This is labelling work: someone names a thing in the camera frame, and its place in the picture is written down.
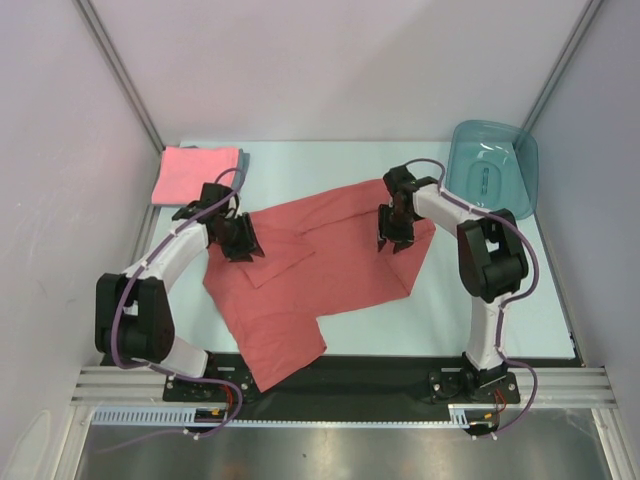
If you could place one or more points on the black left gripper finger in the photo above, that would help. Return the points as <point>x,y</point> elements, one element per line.
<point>238,257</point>
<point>255,249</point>

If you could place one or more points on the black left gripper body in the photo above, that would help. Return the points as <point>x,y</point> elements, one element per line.
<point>237,233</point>

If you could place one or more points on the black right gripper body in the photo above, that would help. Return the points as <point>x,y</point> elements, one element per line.
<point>395,230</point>

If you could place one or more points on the red t shirt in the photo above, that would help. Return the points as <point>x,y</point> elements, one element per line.
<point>320,258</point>

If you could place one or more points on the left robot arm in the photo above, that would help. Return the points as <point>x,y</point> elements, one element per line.
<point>133,320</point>

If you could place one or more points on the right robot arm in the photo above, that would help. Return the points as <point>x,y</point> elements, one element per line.
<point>493,260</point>

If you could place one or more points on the folded grey t shirt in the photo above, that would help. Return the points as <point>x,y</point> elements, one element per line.
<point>238,173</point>

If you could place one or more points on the folded pink t shirt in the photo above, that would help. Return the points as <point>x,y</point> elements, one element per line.
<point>183,171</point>

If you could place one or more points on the teal plastic basin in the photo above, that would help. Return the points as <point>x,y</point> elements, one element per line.
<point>494,166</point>

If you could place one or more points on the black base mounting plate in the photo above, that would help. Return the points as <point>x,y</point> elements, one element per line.
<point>370,387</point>

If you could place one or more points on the grey slotted cable duct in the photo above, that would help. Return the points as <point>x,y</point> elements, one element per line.
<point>205,418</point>

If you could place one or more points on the aluminium front rail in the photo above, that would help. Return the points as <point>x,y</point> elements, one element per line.
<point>558,388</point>

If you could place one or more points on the left aluminium corner post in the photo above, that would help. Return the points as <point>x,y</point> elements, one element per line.
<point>112,58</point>

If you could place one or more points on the aluminium corner post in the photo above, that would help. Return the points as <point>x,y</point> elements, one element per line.
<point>112,58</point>
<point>577,36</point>

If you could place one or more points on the right aluminium corner post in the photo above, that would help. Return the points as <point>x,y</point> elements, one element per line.
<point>577,36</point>

